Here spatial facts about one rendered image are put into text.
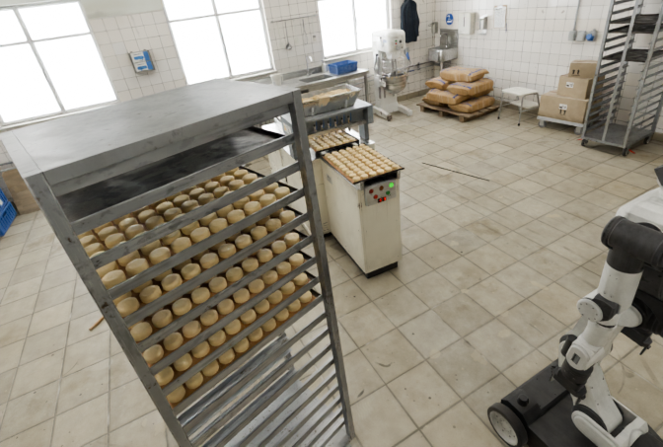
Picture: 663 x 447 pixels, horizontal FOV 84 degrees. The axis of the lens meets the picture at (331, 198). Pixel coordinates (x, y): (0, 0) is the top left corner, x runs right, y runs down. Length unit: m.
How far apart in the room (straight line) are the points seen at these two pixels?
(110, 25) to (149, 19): 0.48
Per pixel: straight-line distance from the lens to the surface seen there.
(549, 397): 2.32
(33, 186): 0.85
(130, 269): 1.03
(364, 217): 2.68
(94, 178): 0.89
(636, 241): 1.31
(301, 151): 1.09
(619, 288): 1.41
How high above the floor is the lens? 2.04
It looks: 29 degrees down
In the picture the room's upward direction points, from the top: 8 degrees counter-clockwise
